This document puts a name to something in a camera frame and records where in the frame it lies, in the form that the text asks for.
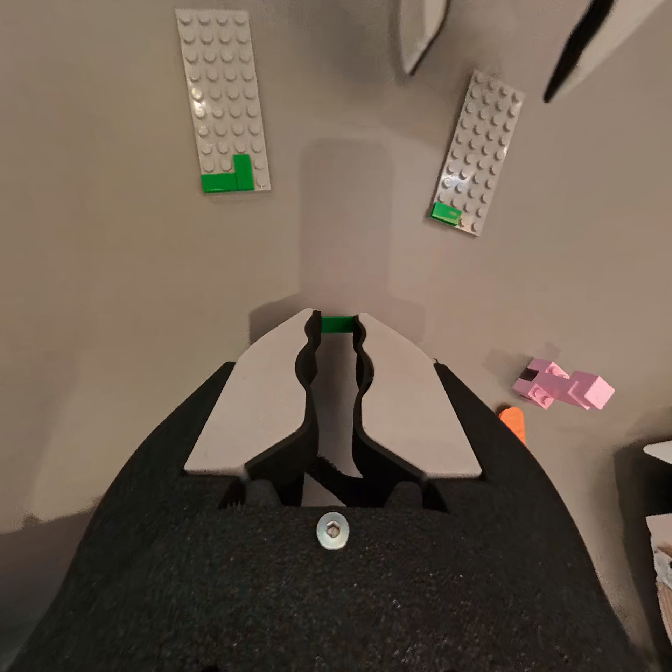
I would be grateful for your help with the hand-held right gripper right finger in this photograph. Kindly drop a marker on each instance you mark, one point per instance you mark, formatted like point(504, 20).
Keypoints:
point(414, 409)

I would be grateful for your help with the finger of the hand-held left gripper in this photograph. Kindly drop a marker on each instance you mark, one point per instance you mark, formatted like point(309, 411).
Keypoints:
point(422, 31)
point(614, 42)

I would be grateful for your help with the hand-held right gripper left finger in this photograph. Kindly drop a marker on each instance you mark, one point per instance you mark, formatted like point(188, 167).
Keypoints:
point(252, 399)

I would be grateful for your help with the grey baseplate with one brick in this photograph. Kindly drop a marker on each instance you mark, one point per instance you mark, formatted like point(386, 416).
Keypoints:
point(480, 152)

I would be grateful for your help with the grey baseplate with green corner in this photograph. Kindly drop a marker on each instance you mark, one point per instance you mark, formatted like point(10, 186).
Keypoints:
point(220, 94)

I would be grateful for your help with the grey desk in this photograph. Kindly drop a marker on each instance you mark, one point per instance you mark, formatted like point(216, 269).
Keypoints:
point(105, 315)

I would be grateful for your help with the orange toy carrot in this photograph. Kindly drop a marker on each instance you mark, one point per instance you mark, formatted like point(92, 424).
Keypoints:
point(513, 420)

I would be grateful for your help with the pink brick pig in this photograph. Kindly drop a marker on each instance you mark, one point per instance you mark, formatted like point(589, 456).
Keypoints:
point(572, 388)

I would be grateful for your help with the white box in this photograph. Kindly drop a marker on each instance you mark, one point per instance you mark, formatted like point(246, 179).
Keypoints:
point(662, 577)

